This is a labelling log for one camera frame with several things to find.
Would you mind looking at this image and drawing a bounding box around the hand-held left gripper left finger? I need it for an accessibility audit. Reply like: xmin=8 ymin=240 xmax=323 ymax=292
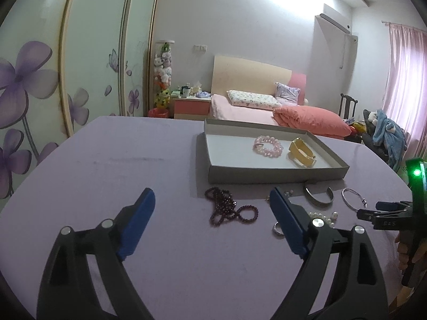
xmin=36 ymin=187 xmax=156 ymax=320

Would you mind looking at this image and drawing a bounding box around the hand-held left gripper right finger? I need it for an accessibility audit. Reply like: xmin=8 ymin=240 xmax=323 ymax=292
xmin=269 ymin=187 xmax=389 ymax=320

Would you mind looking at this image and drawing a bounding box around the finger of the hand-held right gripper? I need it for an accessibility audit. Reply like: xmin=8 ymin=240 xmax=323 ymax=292
xmin=376 ymin=201 xmax=413 ymax=211
xmin=356 ymin=208 xmax=413 ymax=231

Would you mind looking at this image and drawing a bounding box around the thin silver bangle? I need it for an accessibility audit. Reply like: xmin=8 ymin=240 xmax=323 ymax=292
xmin=342 ymin=187 xmax=368 ymax=211

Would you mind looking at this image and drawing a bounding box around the silver cuff bracelet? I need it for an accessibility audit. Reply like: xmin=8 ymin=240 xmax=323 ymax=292
xmin=303 ymin=181 xmax=335 ymax=207

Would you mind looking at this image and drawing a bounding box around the white pearl bracelet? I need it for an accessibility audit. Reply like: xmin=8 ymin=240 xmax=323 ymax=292
xmin=309 ymin=211 xmax=339 ymax=229

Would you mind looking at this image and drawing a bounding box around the dark red bead necklace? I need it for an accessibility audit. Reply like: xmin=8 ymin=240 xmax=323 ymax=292
xmin=204 ymin=187 xmax=259 ymax=225

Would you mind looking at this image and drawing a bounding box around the grey cardboard box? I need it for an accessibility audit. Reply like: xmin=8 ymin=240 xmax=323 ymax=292
xmin=203 ymin=118 xmax=350 ymax=185

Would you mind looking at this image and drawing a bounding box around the person's right hand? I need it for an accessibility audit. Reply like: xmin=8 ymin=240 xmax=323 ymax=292
xmin=394 ymin=231 xmax=410 ymax=270

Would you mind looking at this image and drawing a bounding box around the blue plush robe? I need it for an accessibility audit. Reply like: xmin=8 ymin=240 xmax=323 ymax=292
xmin=372 ymin=109 xmax=408 ymax=171

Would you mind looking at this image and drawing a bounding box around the yellow bangle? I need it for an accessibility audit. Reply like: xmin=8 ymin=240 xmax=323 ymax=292
xmin=287 ymin=138 xmax=317 ymax=168

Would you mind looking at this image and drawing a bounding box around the coral duvet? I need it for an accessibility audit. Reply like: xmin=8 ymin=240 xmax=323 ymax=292
xmin=273 ymin=105 xmax=354 ymax=141

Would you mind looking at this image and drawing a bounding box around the dark wooden chair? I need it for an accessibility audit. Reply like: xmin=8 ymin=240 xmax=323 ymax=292
xmin=338 ymin=93 xmax=358 ymax=121

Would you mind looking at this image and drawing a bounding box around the bed with pink sheet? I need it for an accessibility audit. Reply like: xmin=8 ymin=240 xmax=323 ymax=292
xmin=209 ymin=94 xmax=281 ymax=126

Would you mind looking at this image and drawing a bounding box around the pink curtain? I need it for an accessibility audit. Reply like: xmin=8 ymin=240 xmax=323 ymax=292
xmin=380 ymin=23 xmax=427 ymax=162

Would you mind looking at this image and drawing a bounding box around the pink and white nightstand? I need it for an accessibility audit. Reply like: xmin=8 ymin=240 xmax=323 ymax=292
xmin=173 ymin=95 xmax=212 ymax=119

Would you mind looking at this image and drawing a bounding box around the floral pillow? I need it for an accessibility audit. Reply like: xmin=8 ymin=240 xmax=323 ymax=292
xmin=227 ymin=90 xmax=282 ymax=110

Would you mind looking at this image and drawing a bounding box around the purple pillow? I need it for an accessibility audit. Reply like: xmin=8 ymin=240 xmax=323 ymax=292
xmin=274 ymin=82 xmax=301 ymax=105

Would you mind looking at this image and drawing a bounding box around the clear tube of plush toys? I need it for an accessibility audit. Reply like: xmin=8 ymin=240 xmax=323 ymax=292
xmin=153 ymin=40 xmax=175 ymax=110

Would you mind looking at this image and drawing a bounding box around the bed with pink bedding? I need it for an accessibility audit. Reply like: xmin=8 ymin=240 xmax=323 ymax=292
xmin=211 ymin=54 xmax=307 ymax=107

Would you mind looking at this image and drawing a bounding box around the flower print wardrobe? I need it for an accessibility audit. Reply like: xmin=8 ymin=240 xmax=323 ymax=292
xmin=0 ymin=0 xmax=164 ymax=201

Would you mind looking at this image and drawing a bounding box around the pink bead bracelet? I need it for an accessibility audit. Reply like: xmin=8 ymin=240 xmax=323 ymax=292
xmin=253 ymin=134 xmax=284 ymax=158

